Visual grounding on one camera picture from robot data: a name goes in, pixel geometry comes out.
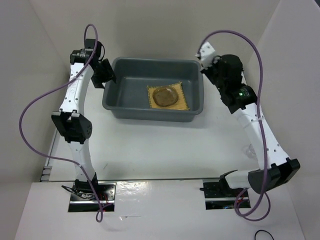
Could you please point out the clear glass oval dish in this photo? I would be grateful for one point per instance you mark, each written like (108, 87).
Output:
(165, 95)
(165, 98)

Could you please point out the grey plastic bin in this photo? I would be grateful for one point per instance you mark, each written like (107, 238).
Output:
(129, 98)

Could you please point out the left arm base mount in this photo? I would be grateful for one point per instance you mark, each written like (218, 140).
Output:
(85, 200)

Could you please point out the bamboo woven mat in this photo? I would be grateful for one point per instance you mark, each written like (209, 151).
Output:
(170, 97)

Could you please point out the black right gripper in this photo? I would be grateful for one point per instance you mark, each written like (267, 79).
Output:
(207, 71)

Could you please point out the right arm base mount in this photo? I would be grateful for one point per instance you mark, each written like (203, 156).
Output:
(217, 199)

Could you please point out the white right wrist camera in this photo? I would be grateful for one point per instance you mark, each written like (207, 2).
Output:
(206, 55)

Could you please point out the clear plastic cup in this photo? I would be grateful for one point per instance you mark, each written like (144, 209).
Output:
(249, 151)

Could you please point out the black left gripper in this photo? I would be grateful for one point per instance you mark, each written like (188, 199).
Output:
(97, 81)

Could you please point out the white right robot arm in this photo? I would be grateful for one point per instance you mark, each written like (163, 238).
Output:
(275, 166)

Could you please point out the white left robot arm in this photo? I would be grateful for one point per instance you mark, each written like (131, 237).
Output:
(85, 66)

